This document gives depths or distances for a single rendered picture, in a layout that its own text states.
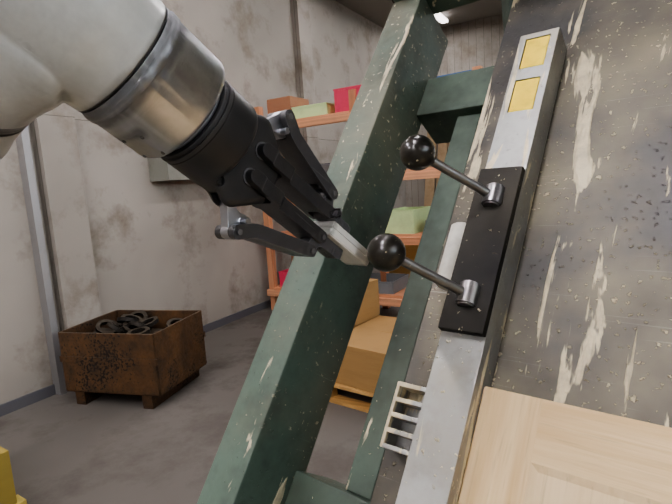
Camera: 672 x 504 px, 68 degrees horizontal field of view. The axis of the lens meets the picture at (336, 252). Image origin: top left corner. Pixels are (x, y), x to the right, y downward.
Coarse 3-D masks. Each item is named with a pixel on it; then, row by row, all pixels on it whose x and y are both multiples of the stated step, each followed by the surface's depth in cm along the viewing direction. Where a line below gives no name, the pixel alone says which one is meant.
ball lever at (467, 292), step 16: (384, 240) 47; (400, 240) 48; (368, 256) 48; (384, 256) 47; (400, 256) 47; (416, 272) 49; (432, 272) 50; (448, 288) 51; (464, 288) 51; (464, 304) 51
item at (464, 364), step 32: (544, 32) 64; (544, 64) 62; (544, 96) 60; (512, 128) 60; (544, 128) 60; (512, 160) 58; (512, 224) 54; (512, 256) 54; (512, 288) 54; (448, 352) 51; (480, 352) 49; (448, 384) 49; (480, 384) 49; (448, 416) 48; (416, 448) 48; (448, 448) 47; (416, 480) 47; (448, 480) 45
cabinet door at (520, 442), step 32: (480, 416) 48; (512, 416) 47; (544, 416) 45; (576, 416) 44; (608, 416) 42; (480, 448) 47; (512, 448) 45; (544, 448) 44; (576, 448) 42; (608, 448) 41; (640, 448) 40; (480, 480) 46; (512, 480) 44; (544, 480) 43; (576, 480) 42; (608, 480) 40; (640, 480) 39
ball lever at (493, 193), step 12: (408, 144) 51; (420, 144) 51; (432, 144) 52; (408, 156) 51; (420, 156) 51; (432, 156) 52; (408, 168) 53; (420, 168) 52; (444, 168) 53; (456, 180) 54; (468, 180) 54; (480, 192) 55; (492, 192) 55; (492, 204) 55
